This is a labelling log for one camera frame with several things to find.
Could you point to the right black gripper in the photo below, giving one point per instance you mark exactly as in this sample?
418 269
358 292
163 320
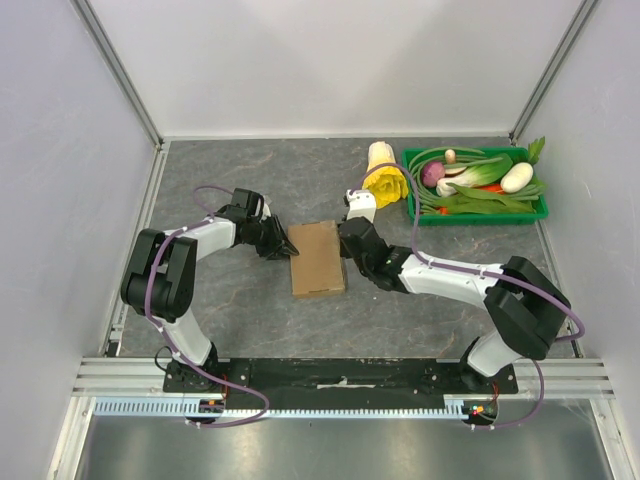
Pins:
353 245

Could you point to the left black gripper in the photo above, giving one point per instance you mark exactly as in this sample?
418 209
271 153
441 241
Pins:
272 250

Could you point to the brown cardboard express box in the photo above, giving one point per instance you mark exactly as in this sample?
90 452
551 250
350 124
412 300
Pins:
317 271

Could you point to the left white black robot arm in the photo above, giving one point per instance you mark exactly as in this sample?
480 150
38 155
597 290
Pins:
159 280

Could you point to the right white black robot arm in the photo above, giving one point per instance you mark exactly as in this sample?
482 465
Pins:
526 309

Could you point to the yellow napa cabbage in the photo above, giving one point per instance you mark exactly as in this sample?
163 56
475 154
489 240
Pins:
384 181

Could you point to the purple onion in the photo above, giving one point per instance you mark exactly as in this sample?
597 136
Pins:
431 173

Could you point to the green plastic tray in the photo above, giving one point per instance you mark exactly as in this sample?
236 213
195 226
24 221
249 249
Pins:
541 211

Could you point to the brown mushroom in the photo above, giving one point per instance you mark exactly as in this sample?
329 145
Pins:
450 156

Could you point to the bok choy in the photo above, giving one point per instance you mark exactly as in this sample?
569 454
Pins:
476 174

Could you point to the orange carrot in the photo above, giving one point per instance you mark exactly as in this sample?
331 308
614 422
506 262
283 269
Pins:
428 199

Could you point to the white radish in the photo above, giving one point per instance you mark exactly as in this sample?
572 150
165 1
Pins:
518 177

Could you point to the green long beans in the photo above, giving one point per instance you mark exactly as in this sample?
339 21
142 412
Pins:
415 161

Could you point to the celery leaf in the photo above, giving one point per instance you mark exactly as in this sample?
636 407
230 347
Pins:
534 150

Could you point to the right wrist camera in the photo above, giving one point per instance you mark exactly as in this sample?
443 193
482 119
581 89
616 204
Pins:
360 203

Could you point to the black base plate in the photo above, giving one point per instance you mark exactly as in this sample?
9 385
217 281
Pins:
428 375

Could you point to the grey slotted cable duct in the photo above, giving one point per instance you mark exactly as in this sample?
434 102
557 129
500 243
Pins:
195 408

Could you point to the front aluminium rail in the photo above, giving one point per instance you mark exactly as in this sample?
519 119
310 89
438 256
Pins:
569 378

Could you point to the left aluminium frame post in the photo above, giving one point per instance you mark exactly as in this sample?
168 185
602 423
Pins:
101 39

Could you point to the aluminium frame post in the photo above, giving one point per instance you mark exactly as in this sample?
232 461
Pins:
559 56
101 39

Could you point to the right aluminium frame post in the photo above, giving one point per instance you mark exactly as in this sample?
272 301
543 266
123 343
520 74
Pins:
559 56

